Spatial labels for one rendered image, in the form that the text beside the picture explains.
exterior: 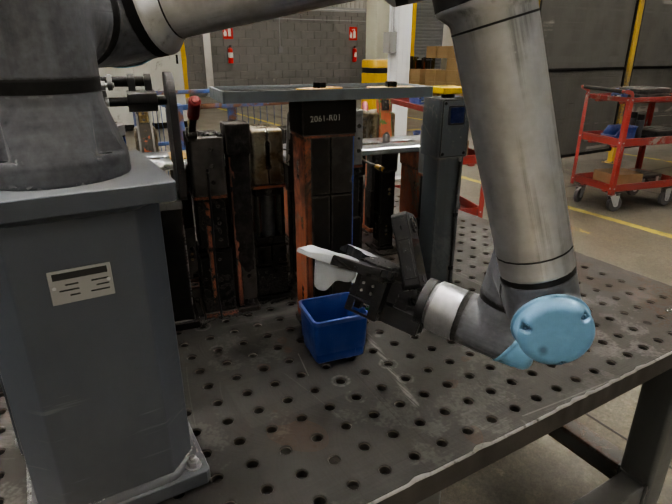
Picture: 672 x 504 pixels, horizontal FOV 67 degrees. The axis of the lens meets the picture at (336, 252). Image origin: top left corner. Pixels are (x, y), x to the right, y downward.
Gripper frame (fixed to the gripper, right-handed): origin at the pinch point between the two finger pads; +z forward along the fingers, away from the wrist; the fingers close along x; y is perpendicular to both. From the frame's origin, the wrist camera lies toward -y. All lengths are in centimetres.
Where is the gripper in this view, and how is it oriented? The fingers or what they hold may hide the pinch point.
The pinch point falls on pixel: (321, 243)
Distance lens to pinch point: 81.6
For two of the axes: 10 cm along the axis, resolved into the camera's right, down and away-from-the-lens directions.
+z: -8.5, -3.4, 4.1
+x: 4.4, -0.2, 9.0
